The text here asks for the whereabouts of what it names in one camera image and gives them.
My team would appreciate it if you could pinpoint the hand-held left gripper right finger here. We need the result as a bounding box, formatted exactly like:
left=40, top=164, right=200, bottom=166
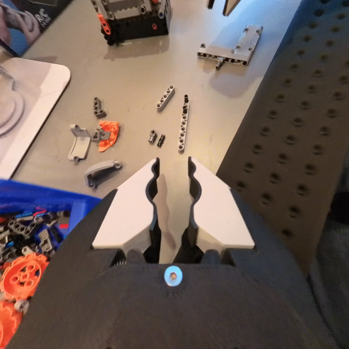
left=174, top=156, right=255, bottom=263

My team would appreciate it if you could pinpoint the grey toy beam with holes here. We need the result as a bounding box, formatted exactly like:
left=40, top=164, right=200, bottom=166
left=156, top=85, right=175, bottom=112

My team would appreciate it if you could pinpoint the grey bent toy beam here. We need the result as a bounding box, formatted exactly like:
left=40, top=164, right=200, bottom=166
left=93, top=97, right=107, bottom=119

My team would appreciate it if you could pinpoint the blue plastic bin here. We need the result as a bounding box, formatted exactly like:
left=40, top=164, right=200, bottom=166
left=0, top=178, right=103, bottom=349

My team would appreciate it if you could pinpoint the large grey toy frame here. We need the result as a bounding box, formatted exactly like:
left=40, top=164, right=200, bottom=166
left=197, top=25, right=263, bottom=71

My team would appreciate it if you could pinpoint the dark printed toy box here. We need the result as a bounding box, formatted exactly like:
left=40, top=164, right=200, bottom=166
left=0, top=0, right=74, bottom=56

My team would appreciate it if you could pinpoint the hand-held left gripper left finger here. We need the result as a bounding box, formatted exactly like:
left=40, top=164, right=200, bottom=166
left=92, top=158, right=161, bottom=263

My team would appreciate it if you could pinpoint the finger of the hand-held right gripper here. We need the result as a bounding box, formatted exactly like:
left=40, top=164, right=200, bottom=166
left=222, top=0, right=242, bottom=17

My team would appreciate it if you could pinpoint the grey long toy panel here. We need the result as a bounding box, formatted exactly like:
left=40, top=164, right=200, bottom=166
left=68, top=124, right=92, bottom=162

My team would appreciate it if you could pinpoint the long grey toy beam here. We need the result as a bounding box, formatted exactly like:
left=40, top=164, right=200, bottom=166
left=178, top=102, right=190, bottom=154

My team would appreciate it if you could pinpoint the pile of toy building parts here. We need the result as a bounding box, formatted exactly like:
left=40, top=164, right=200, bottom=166
left=0, top=208, right=72, bottom=349

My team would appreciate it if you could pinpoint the grey curved toy panel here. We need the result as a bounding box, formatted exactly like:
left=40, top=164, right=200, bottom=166
left=84, top=159, right=123, bottom=189

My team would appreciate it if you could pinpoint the white desk stand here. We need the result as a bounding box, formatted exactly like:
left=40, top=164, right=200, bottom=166
left=0, top=57, right=71, bottom=179

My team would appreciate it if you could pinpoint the orange pointed toy panel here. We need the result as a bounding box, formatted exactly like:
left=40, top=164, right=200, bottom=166
left=98, top=120, right=120, bottom=153

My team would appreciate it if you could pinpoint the grey toy building model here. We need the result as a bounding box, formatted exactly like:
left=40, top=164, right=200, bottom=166
left=90, top=0, right=172, bottom=46

